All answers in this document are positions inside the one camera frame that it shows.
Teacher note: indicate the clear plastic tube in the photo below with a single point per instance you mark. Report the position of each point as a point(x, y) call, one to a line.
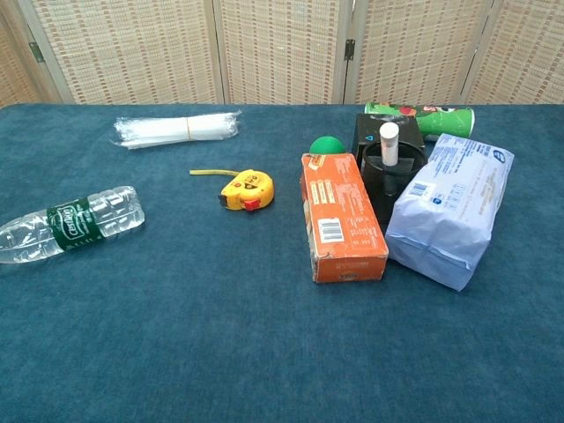
point(389, 145)

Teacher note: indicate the clear plastic water bottle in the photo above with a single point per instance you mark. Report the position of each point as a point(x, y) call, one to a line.
point(112, 216)

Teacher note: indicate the yellow tape measure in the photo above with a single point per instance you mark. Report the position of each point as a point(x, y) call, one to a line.
point(252, 187)

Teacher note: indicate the orange cardboard box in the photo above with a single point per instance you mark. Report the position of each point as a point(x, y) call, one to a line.
point(343, 211)

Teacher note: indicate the green ball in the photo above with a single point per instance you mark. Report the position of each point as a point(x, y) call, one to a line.
point(326, 146)

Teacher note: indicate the black cylindrical cup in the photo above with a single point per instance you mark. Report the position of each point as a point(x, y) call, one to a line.
point(374, 176)

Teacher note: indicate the black cardboard box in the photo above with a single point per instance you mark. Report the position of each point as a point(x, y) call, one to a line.
point(365, 127)

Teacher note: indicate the blue table cloth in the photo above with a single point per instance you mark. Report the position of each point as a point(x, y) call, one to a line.
point(220, 335)

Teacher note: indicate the light blue tissue pack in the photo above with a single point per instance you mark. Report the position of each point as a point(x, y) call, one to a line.
point(440, 220)

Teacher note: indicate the woven folding screen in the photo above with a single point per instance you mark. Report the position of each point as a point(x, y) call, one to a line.
point(282, 48)

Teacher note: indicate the green chips can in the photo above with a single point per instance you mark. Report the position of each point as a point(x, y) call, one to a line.
point(443, 121)

